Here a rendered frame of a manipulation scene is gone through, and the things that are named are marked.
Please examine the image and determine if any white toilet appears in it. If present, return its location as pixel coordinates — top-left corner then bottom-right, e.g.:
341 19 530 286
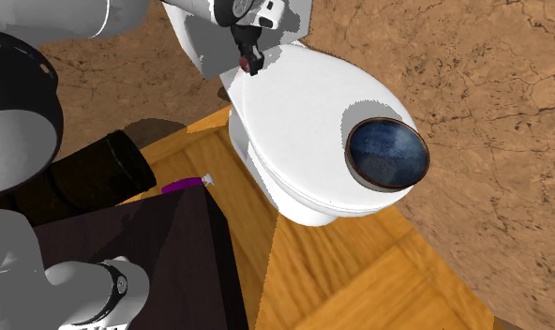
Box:
161 0 418 228

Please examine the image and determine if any purple pen with white tip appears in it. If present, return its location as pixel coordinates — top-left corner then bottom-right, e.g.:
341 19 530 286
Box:
159 172 216 196

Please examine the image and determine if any blue bowl with brown rim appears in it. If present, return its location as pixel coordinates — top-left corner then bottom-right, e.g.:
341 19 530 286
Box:
343 116 431 193

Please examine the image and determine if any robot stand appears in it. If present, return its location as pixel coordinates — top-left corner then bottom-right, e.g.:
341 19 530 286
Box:
30 184 252 330

